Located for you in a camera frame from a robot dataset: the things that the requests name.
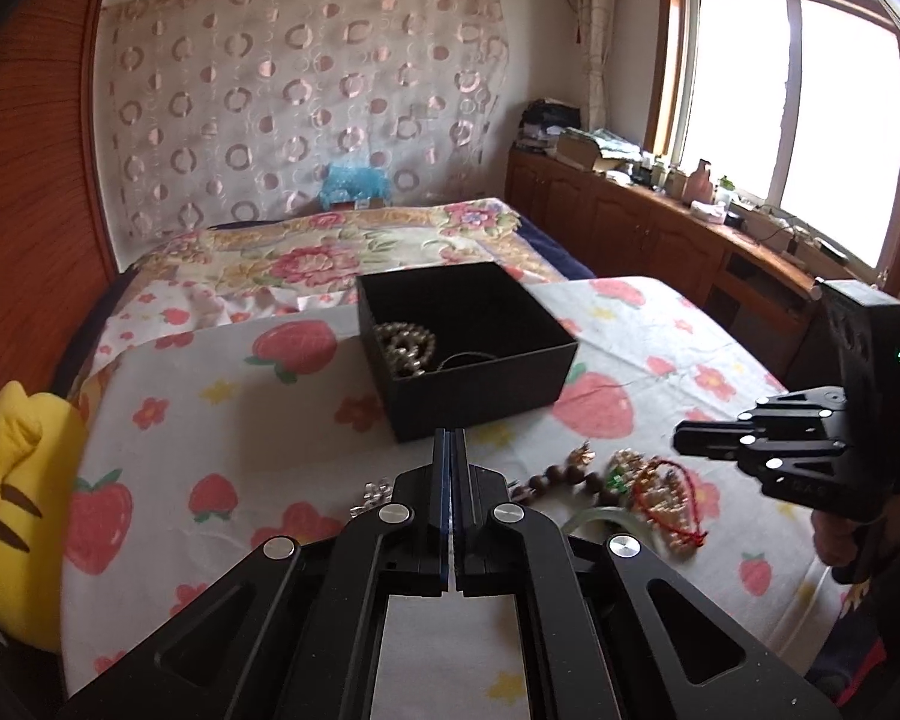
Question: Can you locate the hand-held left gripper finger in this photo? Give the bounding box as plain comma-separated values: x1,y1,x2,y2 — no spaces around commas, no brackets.
58,427,452,720
451,427,842,720

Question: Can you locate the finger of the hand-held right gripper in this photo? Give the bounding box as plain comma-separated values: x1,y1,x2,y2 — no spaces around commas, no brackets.
675,387,847,445
677,429,893,524

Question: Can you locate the clear crystal bracelet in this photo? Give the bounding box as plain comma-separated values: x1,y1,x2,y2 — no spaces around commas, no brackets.
349,478,395,520

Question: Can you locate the brown wooden bead bracelet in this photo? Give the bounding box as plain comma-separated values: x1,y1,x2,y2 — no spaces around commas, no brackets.
513,463,617,517

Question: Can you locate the black jewelry box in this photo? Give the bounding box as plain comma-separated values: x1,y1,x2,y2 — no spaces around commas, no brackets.
356,262,580,443

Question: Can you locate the red string bracelet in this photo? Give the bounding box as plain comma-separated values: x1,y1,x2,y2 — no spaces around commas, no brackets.
651,457,710,547

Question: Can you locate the green jade bangle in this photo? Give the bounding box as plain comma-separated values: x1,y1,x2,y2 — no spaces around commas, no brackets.
566,507,635,542

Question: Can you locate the pearl and gold bead bracelet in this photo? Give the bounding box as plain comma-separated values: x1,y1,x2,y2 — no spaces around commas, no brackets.
606,448,692,560

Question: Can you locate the person's right hand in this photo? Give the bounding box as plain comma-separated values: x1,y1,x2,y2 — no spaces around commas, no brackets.
811,495,871,587

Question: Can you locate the thin black bangle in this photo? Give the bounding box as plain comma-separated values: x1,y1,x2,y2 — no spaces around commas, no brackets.
438,349,497,373

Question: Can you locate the white power strip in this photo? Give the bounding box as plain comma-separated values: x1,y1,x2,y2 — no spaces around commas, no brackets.
742,208,812,257

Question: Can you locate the wooden cabinet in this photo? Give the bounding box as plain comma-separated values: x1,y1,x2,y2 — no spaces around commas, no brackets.
504,145,827,385

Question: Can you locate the pink bottle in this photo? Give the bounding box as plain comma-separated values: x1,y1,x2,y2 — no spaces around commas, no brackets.
685,158,716,204

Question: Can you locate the navy blue bedding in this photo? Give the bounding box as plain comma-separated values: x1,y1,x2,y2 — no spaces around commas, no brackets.
520,210,598,283

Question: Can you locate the floral blanket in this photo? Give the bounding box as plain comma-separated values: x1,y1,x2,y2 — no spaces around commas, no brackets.
111,197,542,320

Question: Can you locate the wooden framed window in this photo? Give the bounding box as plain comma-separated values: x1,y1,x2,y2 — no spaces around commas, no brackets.
643,0,900,290

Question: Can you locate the blue plush toy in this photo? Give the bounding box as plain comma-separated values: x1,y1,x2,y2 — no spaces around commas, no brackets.
318,160,391,205

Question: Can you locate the clutter on wooden cabinet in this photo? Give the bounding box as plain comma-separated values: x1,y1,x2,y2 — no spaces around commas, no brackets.
520,98,587,158

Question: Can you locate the pale window curtain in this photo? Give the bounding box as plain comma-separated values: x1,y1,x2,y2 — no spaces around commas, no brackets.
570,0,617,137

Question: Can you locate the yellow plush toy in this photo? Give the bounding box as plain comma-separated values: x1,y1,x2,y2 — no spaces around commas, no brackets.
0,381,88,653

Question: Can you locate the wooden slatted wardrobe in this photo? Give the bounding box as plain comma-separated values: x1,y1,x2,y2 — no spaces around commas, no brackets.
0,0,133,410

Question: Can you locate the silver bead bracelet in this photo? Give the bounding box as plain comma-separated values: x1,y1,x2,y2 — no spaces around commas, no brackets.
373,322,440,380

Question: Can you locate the circle patterned wall cloth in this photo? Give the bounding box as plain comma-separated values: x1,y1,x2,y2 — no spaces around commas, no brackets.
100,0,512,272

